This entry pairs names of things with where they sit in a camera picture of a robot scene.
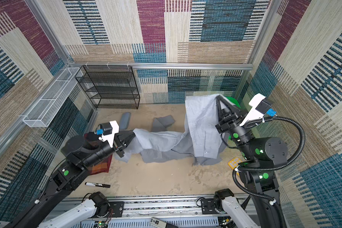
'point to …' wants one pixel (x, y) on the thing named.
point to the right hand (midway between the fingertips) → (216, 100)
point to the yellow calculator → (233, 163)
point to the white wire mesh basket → (39, 115)
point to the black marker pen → (98, 185)
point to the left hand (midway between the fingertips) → (136, 129)
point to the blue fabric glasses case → (125, 120)
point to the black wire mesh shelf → (110, 87)
